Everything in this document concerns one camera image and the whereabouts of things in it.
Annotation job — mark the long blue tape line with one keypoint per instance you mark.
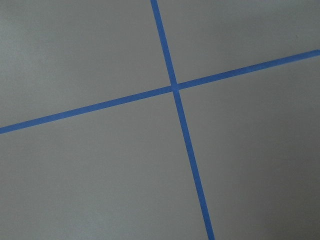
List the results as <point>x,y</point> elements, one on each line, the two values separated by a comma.
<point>159,91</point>

